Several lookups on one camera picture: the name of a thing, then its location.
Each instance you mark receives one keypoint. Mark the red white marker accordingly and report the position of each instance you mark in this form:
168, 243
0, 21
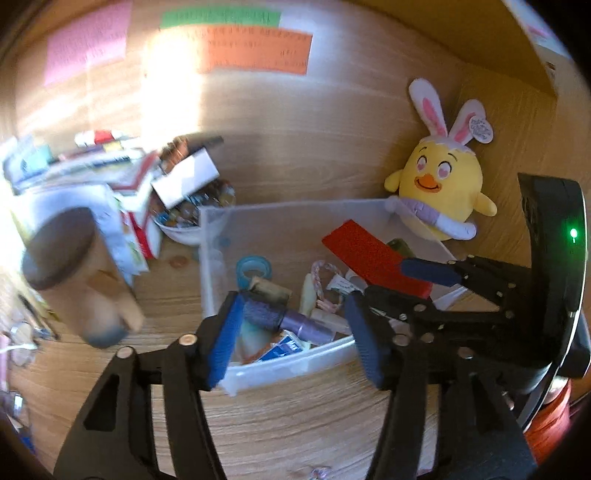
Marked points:
94, 137

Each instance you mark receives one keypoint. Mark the white card box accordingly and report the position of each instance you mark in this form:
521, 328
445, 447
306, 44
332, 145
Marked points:
184, 180

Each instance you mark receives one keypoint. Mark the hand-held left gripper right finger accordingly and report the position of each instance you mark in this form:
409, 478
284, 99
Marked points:
364, 337

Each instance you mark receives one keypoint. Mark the stack of books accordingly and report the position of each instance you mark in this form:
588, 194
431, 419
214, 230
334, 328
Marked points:
83, 168

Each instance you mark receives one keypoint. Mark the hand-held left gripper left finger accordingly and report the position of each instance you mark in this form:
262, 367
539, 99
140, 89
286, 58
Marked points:
224, 341

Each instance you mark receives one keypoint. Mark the orange paper note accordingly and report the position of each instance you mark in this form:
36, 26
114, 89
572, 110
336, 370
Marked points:
254, 50

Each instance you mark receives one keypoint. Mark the brown canister with dark lid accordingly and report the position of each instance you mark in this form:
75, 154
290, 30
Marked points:
78, 286

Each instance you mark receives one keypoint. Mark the purple cylindrical tube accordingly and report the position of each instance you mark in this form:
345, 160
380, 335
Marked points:
295, 325

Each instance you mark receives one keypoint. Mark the wooden shelf board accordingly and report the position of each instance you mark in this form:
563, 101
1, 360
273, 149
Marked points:
461, 37

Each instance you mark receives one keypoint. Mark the dark green bottle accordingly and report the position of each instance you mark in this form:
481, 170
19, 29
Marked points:
399, 247

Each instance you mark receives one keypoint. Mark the red foil packet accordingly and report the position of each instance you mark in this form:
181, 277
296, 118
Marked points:
369, 258

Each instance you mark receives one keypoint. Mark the pile of glass marbles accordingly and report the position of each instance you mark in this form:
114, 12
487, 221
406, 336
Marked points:
184, 212

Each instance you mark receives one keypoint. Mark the blue white packet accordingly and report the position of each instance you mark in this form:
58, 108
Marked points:
284, 346

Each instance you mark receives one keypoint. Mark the translucent white block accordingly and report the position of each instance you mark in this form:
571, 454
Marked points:
254, 339

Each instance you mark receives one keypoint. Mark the pink paper note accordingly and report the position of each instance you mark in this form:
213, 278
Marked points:
87, 41

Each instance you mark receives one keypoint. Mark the red white carton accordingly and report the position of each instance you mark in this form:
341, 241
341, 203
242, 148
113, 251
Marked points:
145, 237

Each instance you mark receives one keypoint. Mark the white labelled tube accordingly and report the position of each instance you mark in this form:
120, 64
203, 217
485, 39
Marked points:
344, 282

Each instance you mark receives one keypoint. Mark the cream plastic piece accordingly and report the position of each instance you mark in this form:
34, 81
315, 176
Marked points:
307, 295

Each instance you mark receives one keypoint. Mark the white bowl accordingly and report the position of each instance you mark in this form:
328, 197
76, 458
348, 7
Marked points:
180, 235

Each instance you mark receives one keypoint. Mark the teal tape roll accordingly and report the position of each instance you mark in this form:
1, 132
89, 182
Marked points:
244, 277

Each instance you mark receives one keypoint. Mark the clear plastic storage box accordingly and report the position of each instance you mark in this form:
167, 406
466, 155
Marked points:
277, 230

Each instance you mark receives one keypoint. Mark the copper coin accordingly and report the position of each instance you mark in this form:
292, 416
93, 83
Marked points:
178, 263

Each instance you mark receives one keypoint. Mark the yellow white marker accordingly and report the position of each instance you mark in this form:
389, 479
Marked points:
120, 145

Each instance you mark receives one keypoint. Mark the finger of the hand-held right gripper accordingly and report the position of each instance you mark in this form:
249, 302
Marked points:
429, 272
415, 318

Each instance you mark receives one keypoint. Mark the yellow chick plush toy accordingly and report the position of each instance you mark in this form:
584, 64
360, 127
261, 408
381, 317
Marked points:
443, 184

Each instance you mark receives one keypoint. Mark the green paper note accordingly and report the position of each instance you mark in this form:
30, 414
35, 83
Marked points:
221, 17

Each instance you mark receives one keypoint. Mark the brown hair clip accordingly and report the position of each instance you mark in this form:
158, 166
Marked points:
173, 154

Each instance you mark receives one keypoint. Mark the brown cylinder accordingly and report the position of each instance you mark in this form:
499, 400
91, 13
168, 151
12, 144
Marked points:
272, 291

